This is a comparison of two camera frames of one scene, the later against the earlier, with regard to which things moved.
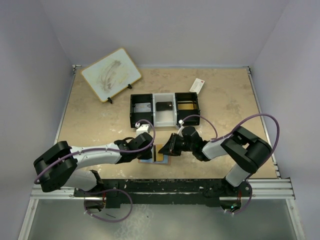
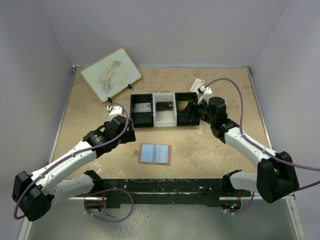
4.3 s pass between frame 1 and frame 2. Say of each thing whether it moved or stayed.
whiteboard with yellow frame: stayed
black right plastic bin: stayed
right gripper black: moved
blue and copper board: stayed
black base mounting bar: stayed
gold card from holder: moved
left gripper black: moved
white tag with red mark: stayed
